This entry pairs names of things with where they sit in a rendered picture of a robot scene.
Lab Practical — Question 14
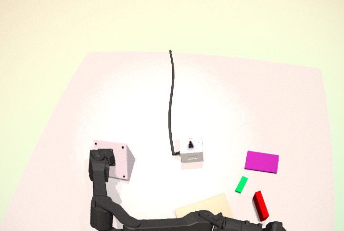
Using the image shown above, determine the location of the green rectangular block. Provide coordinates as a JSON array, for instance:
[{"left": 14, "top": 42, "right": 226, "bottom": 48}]
[{"left": 235, "top": 176, "right": 248, "bottom": 193}]

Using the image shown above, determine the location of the magenta flat rectangular slab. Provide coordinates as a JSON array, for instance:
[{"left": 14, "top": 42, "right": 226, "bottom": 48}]
[{"left": 244, "top": 151, "right": 279, "bottom": 174}]

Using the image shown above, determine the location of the red rectangular block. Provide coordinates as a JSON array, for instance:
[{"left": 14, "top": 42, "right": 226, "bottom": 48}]
[{"left": 253, "top": 191, "right": 269, "bottom": 222}]

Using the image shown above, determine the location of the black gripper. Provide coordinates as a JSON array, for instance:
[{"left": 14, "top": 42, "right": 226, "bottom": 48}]
[{"left": 241, "top": 220, "right": 286, "bottom": 231}]

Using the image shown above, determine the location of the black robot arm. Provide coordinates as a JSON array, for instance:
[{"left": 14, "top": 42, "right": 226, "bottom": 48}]
[{"left": 88, "top": 148, "right": 242, "bottom": 231}]

